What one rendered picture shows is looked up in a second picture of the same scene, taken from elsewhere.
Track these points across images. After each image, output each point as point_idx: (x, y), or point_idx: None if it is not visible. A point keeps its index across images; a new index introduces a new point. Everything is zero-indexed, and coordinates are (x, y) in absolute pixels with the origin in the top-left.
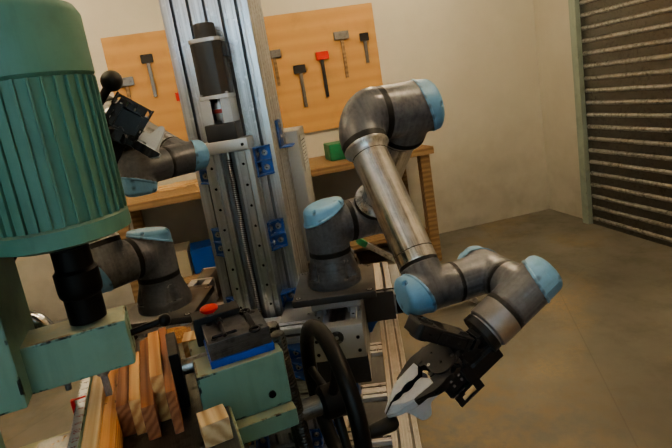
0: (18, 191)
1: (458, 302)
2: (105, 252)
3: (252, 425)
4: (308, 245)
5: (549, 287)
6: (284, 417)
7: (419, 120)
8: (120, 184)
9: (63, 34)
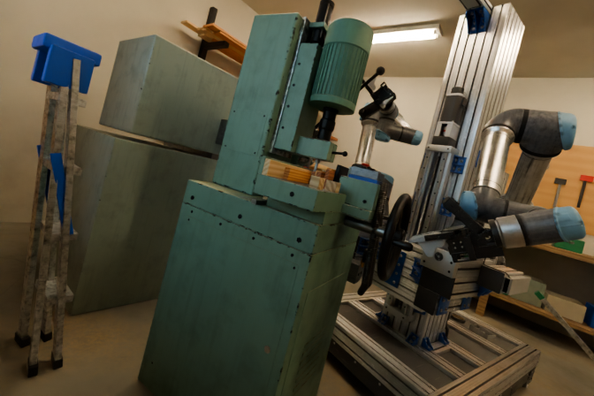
0: (322, 79)
1: None
2: None
3: (348, 206)
4: None
5: (565, 223)
6: (362, 212)
7: (547, 133)
8: (355, 95)
9: (361, 33)
